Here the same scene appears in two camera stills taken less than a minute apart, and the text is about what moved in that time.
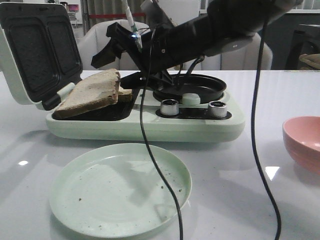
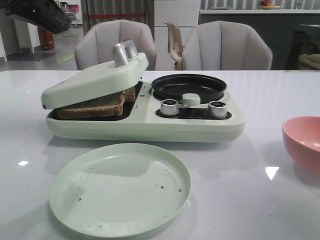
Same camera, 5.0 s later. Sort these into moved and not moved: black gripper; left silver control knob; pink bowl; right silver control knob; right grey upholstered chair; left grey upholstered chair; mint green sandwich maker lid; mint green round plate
Moved: mint green sandwich maker lid; black gripper
Not moved: mint green round plate; pink bowl; right silver control knob; left silver control knob; right grey upholstered chair; left grey upholstered chair
